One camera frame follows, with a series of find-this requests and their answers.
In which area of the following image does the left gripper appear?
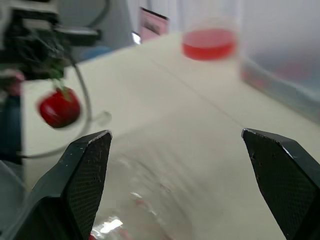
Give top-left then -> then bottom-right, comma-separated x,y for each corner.
0,11 -> 103,81

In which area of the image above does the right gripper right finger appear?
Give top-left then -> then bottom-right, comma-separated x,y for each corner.
240,128 -> 320,240

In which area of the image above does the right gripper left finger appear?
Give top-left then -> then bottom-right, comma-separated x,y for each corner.
13,129 -> 113,240

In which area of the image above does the red cherry with green stem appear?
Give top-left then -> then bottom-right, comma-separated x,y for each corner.
37,76 -> 82,129

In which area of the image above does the clear plastic storage box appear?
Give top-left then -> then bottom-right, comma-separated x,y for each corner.
239,0 -> 320,124

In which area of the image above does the pink flat pack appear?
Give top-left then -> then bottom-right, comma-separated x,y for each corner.
139,6 -> 171,42

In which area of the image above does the clear cup with red liquid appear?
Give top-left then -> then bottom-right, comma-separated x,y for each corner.
179,0 -> 245,62

